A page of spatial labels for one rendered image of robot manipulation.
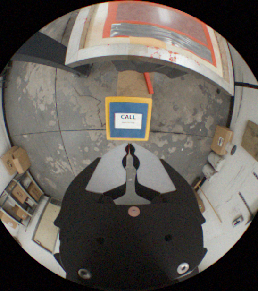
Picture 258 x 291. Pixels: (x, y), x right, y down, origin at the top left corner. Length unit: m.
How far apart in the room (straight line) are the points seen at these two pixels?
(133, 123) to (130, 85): 0.98
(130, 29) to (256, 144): 2.08
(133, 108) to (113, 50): 0.16
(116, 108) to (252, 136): 2.12
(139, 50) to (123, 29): 0.12
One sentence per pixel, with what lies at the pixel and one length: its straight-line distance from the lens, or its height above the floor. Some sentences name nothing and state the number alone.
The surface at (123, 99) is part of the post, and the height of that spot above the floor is 0.95.
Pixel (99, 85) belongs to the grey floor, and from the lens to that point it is 1.28.
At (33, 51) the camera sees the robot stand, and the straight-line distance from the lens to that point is 0.75.
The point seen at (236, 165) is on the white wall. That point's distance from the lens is 2.30.
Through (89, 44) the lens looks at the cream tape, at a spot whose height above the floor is 0.96.
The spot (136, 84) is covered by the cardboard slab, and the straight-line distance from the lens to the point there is 1.22.
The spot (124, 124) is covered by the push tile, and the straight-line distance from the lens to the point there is 0.25.
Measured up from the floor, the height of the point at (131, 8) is 0.96.
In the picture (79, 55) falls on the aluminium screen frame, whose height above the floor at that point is 0.99.
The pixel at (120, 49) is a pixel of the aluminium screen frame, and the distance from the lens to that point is 0.26.
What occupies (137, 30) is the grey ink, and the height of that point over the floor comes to 0.96.
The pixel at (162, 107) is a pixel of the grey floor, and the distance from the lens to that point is 1.30.
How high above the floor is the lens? 1.21
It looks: 62 degrees down
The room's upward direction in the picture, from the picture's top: 180 degrees clockwise
